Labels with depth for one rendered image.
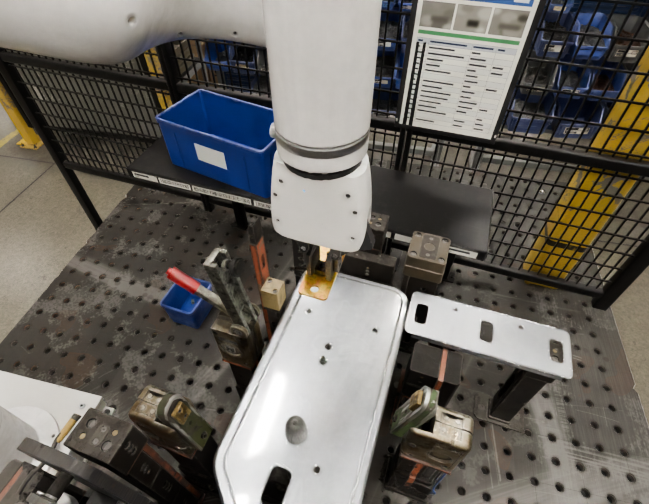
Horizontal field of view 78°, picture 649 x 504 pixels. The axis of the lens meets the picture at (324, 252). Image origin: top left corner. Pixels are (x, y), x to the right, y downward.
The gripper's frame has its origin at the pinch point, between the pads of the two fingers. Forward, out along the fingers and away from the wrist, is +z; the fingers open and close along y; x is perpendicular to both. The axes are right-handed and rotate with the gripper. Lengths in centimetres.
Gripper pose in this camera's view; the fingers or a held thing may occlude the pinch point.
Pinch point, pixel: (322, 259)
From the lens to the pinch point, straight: 48.8
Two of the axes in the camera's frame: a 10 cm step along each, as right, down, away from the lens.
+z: 0.0, 6.7, 7.5
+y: 9.5, 2.4, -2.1
